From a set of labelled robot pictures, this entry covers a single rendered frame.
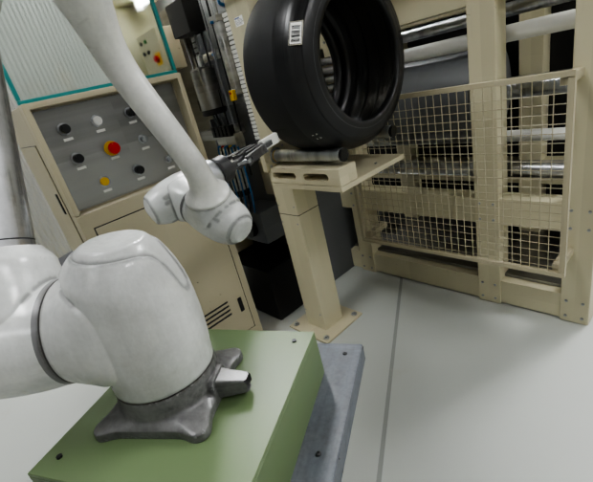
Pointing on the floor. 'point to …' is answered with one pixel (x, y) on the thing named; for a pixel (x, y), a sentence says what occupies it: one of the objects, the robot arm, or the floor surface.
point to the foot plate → (328, 328)
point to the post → (296, 215)
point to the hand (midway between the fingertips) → (269, 142)
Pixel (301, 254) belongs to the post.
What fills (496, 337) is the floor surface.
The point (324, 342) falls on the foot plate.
